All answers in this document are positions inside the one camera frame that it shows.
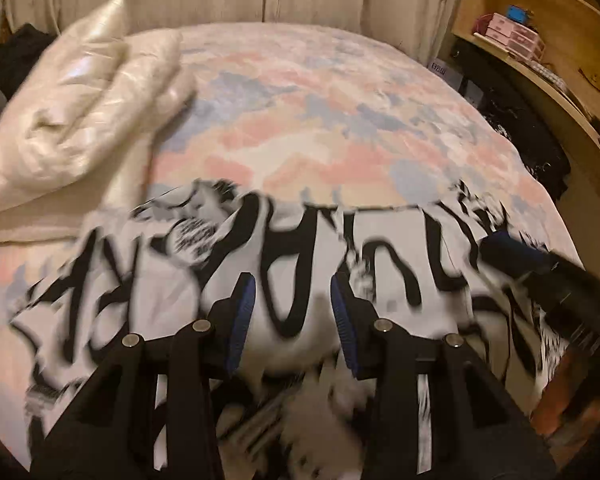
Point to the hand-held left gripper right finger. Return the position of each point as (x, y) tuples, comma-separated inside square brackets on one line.
[(342, 310)]

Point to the pastel patterned bed blanket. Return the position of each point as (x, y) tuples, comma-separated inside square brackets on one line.
[(305, 110)]

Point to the black clothing under shelf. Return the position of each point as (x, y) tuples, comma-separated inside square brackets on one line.
[(520, 120)]

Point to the black fuzzy cloth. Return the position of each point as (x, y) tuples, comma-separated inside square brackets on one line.
[(22, 55)]

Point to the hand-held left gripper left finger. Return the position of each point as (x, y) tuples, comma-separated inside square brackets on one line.
[(242, 310)]

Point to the wooden shelf unit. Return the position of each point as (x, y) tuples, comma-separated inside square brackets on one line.
[(555, 100)]

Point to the white black printed shirt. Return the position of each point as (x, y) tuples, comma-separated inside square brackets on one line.
[(290, 260)]

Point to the pink mini drawer box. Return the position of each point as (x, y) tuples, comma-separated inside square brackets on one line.
[(512, 35)]

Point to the blue small box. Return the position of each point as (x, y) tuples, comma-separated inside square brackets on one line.
[(517, 14)]

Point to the yellow flat item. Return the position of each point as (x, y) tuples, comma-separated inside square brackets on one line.
[(595, 80)]

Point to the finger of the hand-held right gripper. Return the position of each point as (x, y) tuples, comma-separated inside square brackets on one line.
[(512, 255)]

